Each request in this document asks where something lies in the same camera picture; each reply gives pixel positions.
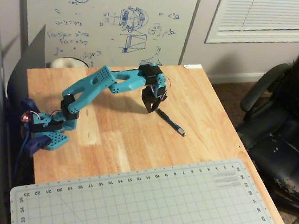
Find dark grey panel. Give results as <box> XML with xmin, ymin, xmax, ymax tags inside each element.
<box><xmin>5</xmin><ymin>20</ymin><xmax>51</xmax><ymax>105</ymax></box>

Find grey cutting mat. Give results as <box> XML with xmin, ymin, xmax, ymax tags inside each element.
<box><xmin>6</xmin><ymin>131</ymin><xmax>290</xmax><ymax>224</ymax></box>

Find dark blue pen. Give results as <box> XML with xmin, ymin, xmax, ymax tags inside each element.
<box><xmin>154</xmin><ymin>107</ymin><xmax>189</xmax><ymax>137</ymax></box>

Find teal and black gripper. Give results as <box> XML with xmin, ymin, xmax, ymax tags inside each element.
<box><xmin>138</xmin><ymin>72</ymin><xmax>171</xmax><ymax>116</ymax></box>

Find black leather office chair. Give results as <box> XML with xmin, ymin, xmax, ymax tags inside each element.
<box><xmin>225</xmin><ymin>7</ymin><xmax>299</xmax><ymax>216</ymax></box>

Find whiteboard with blue drawings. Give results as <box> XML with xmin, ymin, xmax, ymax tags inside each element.
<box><xmin>8</xmin><ymin>0</ymin><xmax>204</xmax><ymax>81</ymax></box>

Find white window blinds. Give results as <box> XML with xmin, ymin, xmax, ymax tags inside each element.
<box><xmin>204</xmin><ymin>0</ymin><xmax>299</xmax><ymax>55</ymax></box>

